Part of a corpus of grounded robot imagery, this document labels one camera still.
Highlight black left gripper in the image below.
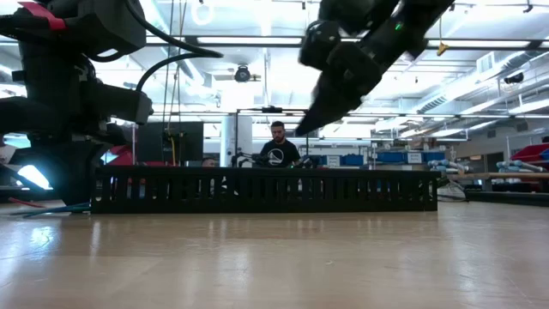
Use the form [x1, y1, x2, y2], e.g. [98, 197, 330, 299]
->
[0, 42, 113, 208]

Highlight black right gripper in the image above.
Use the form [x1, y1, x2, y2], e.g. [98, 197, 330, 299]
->
[294, 40, 387, 137]

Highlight multicolour wire bundle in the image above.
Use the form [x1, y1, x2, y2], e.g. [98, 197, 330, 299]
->
[7, 196, 94, 219]

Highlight black slotted cable duct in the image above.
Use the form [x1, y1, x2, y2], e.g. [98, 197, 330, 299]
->
[90, 171, 440, 215]

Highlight red storage bins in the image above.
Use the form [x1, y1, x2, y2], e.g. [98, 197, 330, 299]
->
[106, 143, 172, 168]

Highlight blue storage bins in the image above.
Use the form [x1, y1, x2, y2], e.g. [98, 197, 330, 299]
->
[319, 149, 448, 167]

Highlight white column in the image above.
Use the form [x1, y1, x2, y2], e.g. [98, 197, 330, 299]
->
[220, 114, 254, 168]

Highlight black monitor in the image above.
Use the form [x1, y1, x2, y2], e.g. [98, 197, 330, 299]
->
[136, 121, 205, 167]

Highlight yellow hanging plug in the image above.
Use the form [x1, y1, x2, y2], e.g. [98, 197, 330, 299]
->
[436, 0, 451, 58]

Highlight red bin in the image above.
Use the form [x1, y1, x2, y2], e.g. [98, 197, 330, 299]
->
[510, 142, 549, 163]

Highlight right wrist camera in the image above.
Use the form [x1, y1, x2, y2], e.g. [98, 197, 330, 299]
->
[299, 18, 343, 70]

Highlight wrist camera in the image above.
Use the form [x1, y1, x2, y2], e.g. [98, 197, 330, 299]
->
[80, 80, 154, 126]
[299, 18, 343, 70]

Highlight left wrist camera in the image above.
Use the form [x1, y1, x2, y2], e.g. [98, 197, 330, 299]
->
[80, 80, 154, 126]

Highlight black overhead camera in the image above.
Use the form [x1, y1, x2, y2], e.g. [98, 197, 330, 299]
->
[233, 64, 262, 83]

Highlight black gantry frame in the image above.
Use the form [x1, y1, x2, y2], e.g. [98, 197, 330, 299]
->
[233, 106, 311, 169]

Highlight black ceiling dome camera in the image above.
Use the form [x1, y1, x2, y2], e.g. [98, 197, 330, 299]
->
[503, 71, 526, 86]

